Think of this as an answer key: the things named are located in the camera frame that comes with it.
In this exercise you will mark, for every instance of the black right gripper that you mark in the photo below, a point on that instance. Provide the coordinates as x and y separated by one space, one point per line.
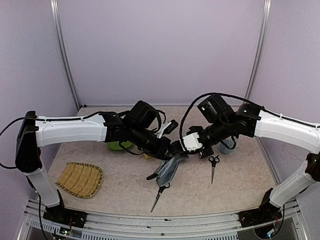
205 154

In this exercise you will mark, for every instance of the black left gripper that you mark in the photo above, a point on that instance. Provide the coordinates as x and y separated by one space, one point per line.
159 152

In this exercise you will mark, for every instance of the grey zipper pouch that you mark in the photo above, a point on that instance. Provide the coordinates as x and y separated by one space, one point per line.
166 170

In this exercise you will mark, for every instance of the black handled scissors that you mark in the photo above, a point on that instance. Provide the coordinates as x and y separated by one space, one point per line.
159 193
214 160

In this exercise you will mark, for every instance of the black handled scissors front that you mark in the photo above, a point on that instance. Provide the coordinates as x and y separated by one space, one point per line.
159 193

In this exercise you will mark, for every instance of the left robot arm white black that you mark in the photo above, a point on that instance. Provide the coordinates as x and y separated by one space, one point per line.
142 125

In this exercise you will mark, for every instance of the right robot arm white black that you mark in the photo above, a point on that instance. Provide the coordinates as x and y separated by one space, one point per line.
253 120

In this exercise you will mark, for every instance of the yellow sponge block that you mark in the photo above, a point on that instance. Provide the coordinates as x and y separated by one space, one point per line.
147 157

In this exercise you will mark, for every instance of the light blue cup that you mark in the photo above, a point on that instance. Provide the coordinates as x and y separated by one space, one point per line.
227 146

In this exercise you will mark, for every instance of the green plastic plate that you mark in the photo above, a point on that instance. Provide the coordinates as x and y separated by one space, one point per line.
119 147

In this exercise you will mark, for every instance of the woven bamboo tray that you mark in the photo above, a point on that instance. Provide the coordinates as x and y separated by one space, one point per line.
81 180

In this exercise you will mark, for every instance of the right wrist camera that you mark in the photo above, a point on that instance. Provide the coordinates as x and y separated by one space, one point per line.
191 142

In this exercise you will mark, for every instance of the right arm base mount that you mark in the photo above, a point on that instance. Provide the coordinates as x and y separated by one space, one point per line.
266 212

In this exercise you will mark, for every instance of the right aluminium frame post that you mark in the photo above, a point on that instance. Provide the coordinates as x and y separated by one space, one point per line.
259 49

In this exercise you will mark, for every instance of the aluminium frame post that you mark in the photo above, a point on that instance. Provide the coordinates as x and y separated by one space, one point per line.
259 49
54 5

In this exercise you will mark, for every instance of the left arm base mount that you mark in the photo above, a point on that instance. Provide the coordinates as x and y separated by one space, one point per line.
66 216

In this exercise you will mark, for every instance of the front aluminium rail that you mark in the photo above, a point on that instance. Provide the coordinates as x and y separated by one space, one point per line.
111 226

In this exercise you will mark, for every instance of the left aluminium frame post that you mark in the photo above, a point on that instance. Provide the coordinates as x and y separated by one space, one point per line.
54 5

